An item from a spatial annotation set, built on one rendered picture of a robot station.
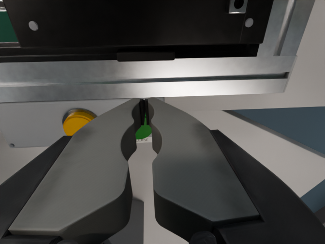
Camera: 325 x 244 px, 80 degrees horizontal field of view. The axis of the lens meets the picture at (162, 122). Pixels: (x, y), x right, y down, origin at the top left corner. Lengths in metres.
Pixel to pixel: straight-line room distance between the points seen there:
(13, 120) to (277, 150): 0.48
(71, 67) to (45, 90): 0.04
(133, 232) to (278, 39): 0.44
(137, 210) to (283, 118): 1.39
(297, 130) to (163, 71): 1.68
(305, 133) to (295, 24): 1.68
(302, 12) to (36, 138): 0.34
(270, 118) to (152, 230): 1.25
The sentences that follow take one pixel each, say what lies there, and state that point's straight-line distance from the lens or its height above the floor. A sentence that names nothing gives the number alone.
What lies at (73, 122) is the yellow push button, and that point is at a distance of 0.26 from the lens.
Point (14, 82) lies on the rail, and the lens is 0.28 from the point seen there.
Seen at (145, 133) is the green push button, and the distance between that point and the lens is 0.25.
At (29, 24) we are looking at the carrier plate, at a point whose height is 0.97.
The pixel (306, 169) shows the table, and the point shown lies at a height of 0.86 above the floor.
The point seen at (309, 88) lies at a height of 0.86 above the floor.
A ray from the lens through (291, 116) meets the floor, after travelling 1.73.
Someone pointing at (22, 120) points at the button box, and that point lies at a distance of 0.30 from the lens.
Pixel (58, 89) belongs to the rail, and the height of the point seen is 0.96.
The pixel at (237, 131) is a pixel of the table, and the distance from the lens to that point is 0.43.
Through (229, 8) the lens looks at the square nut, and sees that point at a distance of 0.21.
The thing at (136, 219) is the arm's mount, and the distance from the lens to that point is 0.51.
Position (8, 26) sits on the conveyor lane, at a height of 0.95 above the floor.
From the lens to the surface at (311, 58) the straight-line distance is 0.42.
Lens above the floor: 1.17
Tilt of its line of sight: 57 degrees down
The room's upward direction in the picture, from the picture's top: 173 degrees clockwise
